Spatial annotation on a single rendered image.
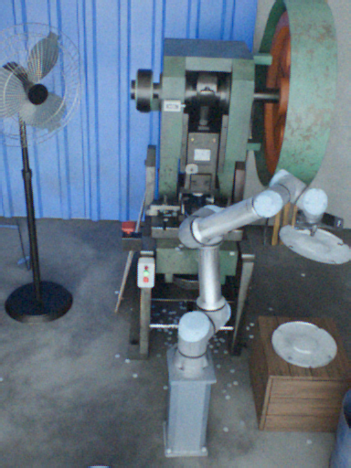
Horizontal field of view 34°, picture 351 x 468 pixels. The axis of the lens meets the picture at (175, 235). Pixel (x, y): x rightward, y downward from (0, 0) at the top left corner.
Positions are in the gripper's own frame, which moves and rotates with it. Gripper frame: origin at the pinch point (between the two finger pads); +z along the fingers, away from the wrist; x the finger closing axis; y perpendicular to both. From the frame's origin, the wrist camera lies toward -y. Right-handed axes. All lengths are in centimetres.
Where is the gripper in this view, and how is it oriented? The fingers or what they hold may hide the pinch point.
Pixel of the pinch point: (313, 229)
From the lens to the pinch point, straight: 219.1
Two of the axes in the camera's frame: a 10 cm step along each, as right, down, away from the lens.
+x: -2.1, 9.5, -2.3
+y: -9.7, -1.7, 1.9
